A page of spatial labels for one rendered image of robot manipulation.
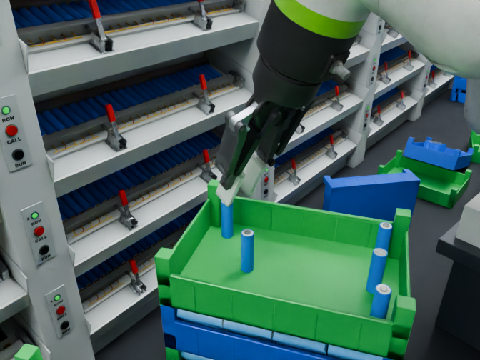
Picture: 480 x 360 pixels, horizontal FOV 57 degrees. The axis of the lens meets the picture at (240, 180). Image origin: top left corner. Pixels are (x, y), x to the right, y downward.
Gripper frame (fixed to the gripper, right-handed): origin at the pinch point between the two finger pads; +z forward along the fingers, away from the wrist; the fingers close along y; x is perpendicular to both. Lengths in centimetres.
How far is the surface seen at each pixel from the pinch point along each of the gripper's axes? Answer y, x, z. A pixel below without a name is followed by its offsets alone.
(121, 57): 3.9, 37.4, 6.9
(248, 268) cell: -3.4, -9.4, 7.2
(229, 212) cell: 0.0, -0.7, 7.0
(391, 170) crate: 125, 10, 70
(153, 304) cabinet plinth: 6, 12, 70
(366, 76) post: 115, 38, 39
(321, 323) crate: -5.5, -21.4, -0.5
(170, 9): 21, 47, 5
